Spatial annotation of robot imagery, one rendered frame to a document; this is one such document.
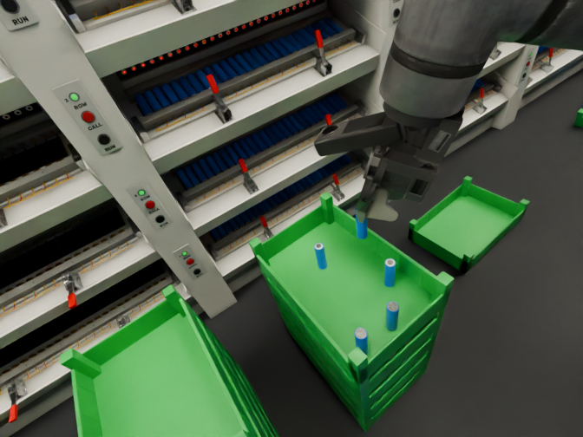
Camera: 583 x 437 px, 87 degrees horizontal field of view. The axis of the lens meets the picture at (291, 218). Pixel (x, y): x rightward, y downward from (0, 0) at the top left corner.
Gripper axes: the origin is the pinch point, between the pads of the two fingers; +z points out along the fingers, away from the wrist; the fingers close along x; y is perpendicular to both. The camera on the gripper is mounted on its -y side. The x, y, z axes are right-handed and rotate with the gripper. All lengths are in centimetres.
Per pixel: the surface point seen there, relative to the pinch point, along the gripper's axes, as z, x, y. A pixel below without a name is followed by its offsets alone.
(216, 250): 40, 3, -36
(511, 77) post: 17, 108, 34
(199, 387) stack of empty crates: 18.9, -30.9, -14.0
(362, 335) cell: 6.7, -16.8, 6.6
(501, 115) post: 32, 108, 38
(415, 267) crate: 7.7, -1.2, 11.8
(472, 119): 27, 89, 25
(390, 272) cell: 8.1, -3.8, 8.3
